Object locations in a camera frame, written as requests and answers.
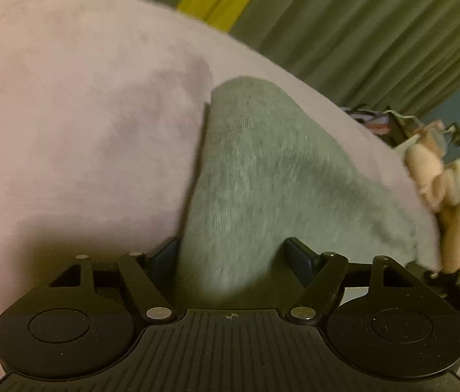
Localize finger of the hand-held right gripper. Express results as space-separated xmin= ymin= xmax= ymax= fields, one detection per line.
xmin=422 ymin=269 xmax=460 ymax=335

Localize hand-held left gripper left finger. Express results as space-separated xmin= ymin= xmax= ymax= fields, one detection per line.
xmin=47 ymin=238 xmax=180 ymax=323

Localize black box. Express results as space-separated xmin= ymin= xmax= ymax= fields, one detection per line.
xmin=384 ymin=112 xmax=420 ymax=148

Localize white cable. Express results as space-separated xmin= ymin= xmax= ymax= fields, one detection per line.
xmin=388 ymin=110 xmax=423 ymax=126

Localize grey sweatpants with white drawstring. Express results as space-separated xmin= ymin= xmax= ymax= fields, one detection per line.
xmin=178 ymin=76 xmax=421 ymax=299

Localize pink bed blanket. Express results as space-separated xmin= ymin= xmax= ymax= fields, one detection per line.
xmin=0 ymin=0 xmax=443 ymax=390

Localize beige plush toy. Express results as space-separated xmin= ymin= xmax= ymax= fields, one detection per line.
xmin=402 ymin=120 xmax=460 ymax=279

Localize purple bag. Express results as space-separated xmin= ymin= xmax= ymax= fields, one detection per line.
xmin=343 ymin=106 xmax=390 ymax=135

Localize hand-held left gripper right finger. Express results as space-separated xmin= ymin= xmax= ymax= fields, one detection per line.
xmin=284 ymin=237 xmax=413 ymax=323

